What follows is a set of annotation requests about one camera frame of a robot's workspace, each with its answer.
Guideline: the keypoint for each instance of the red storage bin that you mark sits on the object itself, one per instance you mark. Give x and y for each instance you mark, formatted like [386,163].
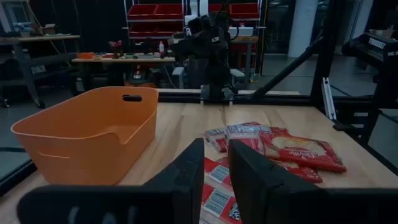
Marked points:
[244,11]
[169,11]
[141,12]
[155,31]

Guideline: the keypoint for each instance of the white pillar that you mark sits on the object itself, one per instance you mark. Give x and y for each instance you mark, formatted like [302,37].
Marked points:
[301,28]

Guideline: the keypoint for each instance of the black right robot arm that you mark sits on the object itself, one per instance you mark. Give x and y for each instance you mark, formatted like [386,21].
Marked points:
[214,56]

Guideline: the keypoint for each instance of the aluminium bracket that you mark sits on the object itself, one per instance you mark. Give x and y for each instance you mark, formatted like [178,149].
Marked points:
[328,99]

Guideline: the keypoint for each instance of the wooden desk black legs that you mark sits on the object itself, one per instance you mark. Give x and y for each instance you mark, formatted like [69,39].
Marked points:
[40,38]

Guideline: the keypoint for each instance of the cardboard box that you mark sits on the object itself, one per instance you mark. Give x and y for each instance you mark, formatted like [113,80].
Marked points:
[47,29]

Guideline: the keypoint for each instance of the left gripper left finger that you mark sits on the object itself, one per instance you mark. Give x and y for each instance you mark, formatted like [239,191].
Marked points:
[174,199]

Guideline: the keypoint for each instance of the white tray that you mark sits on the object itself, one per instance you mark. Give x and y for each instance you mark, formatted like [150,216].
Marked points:
[244,31]

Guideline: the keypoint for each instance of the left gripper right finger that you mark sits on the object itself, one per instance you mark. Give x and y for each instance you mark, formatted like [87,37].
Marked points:
[280,202]

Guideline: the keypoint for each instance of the white bottle red cap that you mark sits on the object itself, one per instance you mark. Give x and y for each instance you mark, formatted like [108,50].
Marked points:
[161,49]

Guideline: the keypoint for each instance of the metal shelf rack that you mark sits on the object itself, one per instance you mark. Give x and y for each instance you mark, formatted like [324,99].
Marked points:
[155,20]

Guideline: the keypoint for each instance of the black diagonal frame strut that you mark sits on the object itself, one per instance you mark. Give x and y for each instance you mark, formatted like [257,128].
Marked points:
[286,70]

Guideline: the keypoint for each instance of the wooden workbench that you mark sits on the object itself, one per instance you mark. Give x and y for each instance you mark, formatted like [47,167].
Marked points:
[124,59]

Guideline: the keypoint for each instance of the black frame post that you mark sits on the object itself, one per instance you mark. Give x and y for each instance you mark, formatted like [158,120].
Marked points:
[325,62]

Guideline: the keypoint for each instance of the orange plastic basket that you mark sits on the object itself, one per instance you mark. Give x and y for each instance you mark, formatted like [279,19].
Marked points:
[93,155]

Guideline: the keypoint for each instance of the black Trossen labelled stand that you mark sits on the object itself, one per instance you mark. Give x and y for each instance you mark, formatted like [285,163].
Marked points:
[373,46]

